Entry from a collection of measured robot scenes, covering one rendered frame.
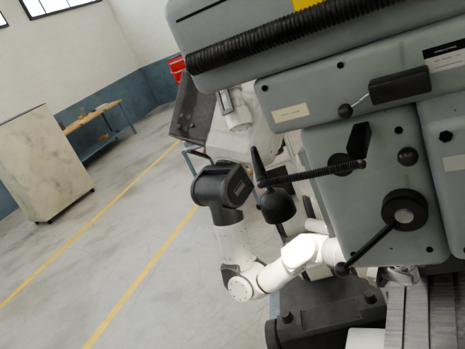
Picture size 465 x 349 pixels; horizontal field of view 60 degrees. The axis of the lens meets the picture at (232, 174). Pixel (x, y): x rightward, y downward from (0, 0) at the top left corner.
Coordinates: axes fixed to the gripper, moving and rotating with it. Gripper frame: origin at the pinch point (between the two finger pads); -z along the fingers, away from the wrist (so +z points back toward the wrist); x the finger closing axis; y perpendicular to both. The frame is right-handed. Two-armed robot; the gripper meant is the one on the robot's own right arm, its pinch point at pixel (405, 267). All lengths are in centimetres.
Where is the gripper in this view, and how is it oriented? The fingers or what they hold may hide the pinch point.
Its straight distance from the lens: 94.7
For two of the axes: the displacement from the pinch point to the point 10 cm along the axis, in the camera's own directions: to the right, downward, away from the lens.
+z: -6.5, -0.6, 7.6
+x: 6.7, -5.3, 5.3
